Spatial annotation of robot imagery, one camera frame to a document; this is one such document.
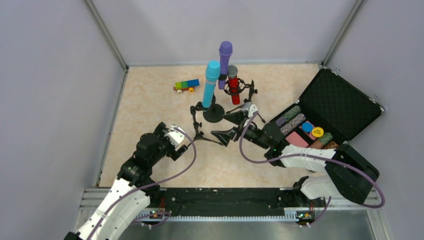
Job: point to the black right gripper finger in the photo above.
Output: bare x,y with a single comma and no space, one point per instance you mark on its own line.
237,118
224,136

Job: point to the colourful toy brick block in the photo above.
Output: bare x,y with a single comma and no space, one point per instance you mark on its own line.
188,85

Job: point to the black tripod mic stand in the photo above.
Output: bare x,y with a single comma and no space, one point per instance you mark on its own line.
199,135

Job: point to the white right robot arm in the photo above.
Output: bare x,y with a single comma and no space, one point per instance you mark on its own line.
345,172

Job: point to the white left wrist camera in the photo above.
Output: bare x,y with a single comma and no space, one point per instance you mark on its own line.
176,135

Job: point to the red glitter microphone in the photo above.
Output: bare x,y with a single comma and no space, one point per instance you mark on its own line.
233,84

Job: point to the black poker chip case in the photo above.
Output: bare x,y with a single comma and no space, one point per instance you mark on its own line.
329,111

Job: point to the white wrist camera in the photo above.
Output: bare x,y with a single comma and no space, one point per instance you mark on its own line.
248,109
176,135

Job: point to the teal toy microphone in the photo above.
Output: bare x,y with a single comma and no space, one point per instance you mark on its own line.
212,73

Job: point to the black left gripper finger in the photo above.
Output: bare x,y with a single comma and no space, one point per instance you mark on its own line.
161,129
180,151

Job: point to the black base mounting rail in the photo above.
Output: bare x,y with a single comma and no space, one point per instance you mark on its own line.
231,202

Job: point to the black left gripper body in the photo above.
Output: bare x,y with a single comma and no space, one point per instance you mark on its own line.
178,151

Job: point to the black round-base mic stand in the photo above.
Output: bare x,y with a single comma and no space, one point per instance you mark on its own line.
214,113

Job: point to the purple toy microphone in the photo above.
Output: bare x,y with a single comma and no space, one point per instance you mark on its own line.
225,52

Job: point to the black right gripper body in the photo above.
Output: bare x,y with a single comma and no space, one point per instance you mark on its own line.
240,126

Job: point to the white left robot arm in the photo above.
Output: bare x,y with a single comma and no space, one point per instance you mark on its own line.
133,188

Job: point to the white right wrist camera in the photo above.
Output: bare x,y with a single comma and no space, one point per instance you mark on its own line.
248,109

